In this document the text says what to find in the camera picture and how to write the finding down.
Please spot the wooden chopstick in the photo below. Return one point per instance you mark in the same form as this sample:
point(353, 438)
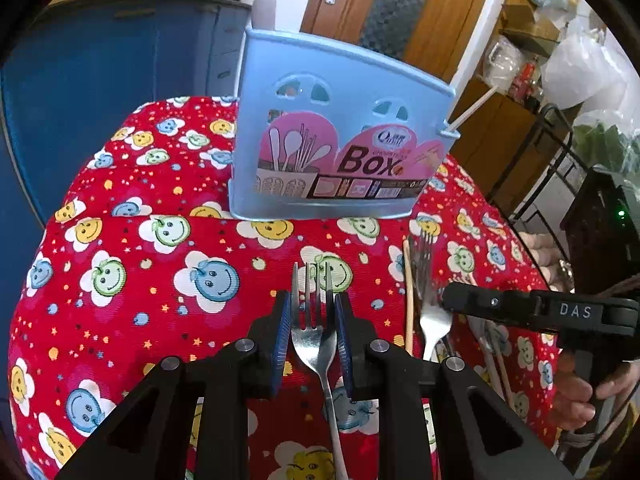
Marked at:
point(501, 375)
point(409, 300)

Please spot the silver metal fork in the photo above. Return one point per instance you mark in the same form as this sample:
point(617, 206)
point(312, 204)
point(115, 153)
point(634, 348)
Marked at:
point(434, 322)
point(312, 345)

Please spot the silver metal utensil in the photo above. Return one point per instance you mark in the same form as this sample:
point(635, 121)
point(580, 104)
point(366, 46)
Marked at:
point(482, 342)

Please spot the white plastic bag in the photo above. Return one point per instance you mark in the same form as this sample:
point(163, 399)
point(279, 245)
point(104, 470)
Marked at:
point(585, 70)

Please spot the wooden door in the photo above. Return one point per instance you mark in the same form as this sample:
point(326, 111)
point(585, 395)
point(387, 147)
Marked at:
point(350, 10)

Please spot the red smiley print tablecloth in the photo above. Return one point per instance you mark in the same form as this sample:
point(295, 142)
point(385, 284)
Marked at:
point(150, 280)

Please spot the bag of green vegetables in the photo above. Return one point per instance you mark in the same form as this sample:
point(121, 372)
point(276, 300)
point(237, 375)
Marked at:
point(607, 140)

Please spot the blue base cabinet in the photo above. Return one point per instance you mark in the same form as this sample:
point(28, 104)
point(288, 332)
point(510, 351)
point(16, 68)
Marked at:
point(100, 70)

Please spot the person's right hand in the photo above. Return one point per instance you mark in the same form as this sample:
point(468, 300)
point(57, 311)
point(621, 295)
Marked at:
point(572, 390)

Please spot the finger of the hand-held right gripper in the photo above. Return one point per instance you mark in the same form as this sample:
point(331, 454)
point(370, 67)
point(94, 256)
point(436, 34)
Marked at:
point(480, 304)

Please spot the blue plastic utensil holder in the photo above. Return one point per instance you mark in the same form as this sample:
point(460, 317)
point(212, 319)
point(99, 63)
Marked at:
point(350, 110)

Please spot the bagged white jug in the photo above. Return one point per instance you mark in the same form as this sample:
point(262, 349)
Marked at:
point(502, 62)

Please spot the pale chopstick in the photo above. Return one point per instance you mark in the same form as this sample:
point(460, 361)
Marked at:
point(472, 109)

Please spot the wooden shelf unit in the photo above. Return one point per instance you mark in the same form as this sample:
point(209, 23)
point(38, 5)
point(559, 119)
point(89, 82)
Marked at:
point(505, 130)

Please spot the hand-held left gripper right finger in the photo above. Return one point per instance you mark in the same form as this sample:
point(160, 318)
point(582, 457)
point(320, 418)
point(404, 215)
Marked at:
point(344, 345)

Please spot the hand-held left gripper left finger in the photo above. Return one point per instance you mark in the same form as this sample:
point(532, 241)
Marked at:
point(281, 345)

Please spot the red packets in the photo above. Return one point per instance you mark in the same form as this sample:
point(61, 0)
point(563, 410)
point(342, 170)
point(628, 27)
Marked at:
point(525, 82)

